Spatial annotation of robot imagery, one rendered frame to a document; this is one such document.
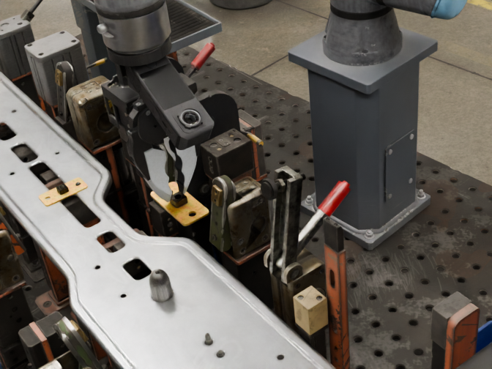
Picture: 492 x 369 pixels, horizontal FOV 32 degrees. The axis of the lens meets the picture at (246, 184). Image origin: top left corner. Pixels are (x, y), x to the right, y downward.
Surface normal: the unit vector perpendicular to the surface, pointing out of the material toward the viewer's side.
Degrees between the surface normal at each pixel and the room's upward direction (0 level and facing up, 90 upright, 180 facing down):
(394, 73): 90
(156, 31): 89
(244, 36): 0
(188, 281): 0
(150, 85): 27
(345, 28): 72
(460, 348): 90
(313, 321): 90
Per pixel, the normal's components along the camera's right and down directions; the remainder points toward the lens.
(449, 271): -0.10, -0.79
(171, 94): 0.21, -0.51
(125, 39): -0.21, 0.60
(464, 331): 0.59, 0.45
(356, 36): -0.29, 0.34
